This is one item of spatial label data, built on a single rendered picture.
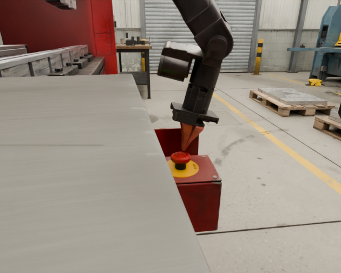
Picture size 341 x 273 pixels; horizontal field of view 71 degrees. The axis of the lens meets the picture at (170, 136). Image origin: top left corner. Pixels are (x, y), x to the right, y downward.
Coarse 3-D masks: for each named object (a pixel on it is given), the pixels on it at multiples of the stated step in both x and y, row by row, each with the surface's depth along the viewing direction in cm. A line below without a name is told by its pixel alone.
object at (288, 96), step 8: (264, 88) 423; (272, 88) 423; (280, 88) 423; (288, 88) 423; (272, 96) 377; (280, 96) 364; (288, 96) 364; (296, 96) 364; (304, 96) 364; (312, 96) 364; (288, 104) 337; (296, 104) 338; (304, 104) 339; (312, 104) 340; (320, 104) 341
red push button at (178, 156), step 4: (176, 152) 47; (180, 152) 47; (184, 152) 47; (172, 156) 46; (176, 156) 45; (180, 156) 45; (184, 156) 45; (188, 156) 46; (172, 160) 45; (176, 160) 45; (180, 160) 44; (184, 160) 45; (188, 160) 45; (176, 164) 46; (180, 164) 46; (184, 164) 46; (176, 168) 46; (180, 168) 46; (184, 168) 46
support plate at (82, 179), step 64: (0, 128) 5; (64, 128) 5; (128, 128) 5; (0, 192) 3; (64, 192) 3; (128, 192) 3; (0, 256) 2; (64, 256) 2; (128, 256) 2; (192, 256) 2
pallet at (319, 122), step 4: (316, 116) 287; (320, 116) 287; (324, 116) 287; (316, 120) 286; (320, 120) 280; (324, 120) 275; (328, 120) 274; (332, 120) 274; (316, 124) 287; (320, 124) 280; (324, 124) 277; (328, 124) 278; (332, 124) 264; (336, 124) 262; (340, 124) 262; (316, 128) 288; (320, 128) 280; (324, 128) 279; (328, 128) 280; (340, 128) 254; (324, 132) 276; (328, 132) 273; (332, 132) 273; (332, 136) 265; (336, 136) 261; (340, 136) 261; (340, 140) 255
